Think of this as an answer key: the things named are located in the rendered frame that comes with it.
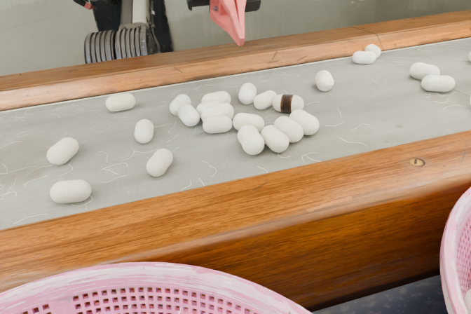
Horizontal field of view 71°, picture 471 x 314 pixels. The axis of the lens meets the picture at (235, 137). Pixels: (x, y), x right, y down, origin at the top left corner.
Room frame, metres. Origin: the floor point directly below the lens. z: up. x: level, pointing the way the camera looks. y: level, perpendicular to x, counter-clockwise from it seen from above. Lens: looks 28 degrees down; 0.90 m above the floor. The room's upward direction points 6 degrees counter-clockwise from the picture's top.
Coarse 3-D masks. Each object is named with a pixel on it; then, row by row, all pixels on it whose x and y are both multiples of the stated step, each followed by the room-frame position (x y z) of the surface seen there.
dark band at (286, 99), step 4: (284, 96) 0.35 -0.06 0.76; (288, 96) 0.35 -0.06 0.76; (292, 96) 0.34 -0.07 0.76; (284, 100) 0.34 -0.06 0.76; (288, 100) 0.34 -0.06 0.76; (280, 104) 0.34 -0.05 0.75; (284, 104) 0.34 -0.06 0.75; (288, 104) 0.34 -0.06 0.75; (280, 108) 0.34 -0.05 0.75; (284, 108) 0.34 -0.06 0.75; (288, 108) 0.34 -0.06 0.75; (284, 112) 0.34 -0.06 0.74; (288, 112) 0.34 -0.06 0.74
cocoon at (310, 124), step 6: (294, 114) 0.30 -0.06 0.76; (300, 114) 0.30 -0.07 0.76; (306, 114) 0.29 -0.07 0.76; (294, 120) 0.30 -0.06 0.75; (300, 120) 0.29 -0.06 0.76; (306, 120) 0.29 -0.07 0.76; (312, 120) 0.28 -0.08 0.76; (306, 126) 0.28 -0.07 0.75; (312, 126) 0.28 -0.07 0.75; (318, 126) 0.28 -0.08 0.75; (306, 132) 0.28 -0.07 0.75; (312, 132) 0.28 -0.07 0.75
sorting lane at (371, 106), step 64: (320, 64) 0.51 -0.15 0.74; (384, 64) 0.48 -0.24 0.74; (448, 64) 0.46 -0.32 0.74; (0, 128) 0.38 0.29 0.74; (64, 128) 0.36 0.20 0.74; (128, 128) 0.34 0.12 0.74; (192, 128) 0.33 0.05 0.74; (320, 128) 0.30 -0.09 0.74; (384, 128) 0.29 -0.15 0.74; (448, 128) 0.28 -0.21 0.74; (0, 192) 0.24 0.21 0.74; (128, 192) 0.22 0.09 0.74
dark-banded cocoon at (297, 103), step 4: (276, 96) 0.35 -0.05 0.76; (280, 96) 0.35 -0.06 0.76; (296, 96) 0.34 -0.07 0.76; (276, 100) 0.35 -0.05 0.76; (280, 100) 0.34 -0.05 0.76; (292, 100) 0.34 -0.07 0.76; (296, 100) 0.34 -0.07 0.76; (300, 100) 0.34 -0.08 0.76; (276, 104) 0.34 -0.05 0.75; (292, 104) 0.34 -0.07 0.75; (296, 104) 0.34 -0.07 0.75; (300, 104) 0.34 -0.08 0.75; (276, 108) 0.34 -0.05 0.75; (292, 108) 0.34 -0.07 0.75; (296, 108) 0.33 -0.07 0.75; (300, 108) 0.34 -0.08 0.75
